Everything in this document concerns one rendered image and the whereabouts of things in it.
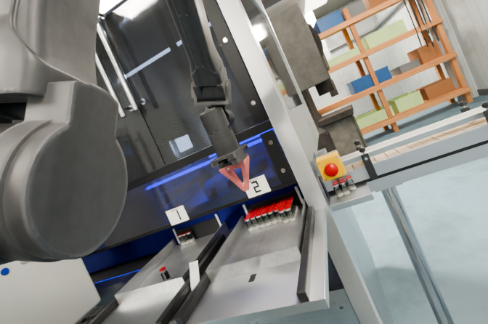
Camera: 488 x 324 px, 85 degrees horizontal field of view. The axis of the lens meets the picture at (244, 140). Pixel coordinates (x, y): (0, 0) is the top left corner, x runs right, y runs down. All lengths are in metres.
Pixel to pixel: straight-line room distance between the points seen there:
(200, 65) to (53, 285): 1.03
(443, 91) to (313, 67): 3.01
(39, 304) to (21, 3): 1.17
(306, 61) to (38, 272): 3.55
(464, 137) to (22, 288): 1.51
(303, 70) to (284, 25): 0.68
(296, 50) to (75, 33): 3.83
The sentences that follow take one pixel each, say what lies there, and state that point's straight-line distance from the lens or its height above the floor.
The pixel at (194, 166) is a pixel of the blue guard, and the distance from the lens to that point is 0.98.
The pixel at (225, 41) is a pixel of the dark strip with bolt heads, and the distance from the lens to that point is 0.91.
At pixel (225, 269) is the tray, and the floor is 0.91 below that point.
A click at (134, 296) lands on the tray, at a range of 0.97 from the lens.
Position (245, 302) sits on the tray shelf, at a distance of 0.66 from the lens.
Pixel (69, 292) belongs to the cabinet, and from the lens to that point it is 1.36.
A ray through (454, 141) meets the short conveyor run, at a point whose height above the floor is 0.92.
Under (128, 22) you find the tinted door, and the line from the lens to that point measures 1.12.
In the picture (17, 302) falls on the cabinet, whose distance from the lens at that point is 1.27.
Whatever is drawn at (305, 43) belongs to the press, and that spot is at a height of 1.95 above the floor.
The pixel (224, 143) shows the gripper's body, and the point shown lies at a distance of 0.59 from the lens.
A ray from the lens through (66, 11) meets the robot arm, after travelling 0.22.
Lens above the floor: 1.21
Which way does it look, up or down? 2 degrees down
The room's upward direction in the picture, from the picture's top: 24 degrees counter-clockwise
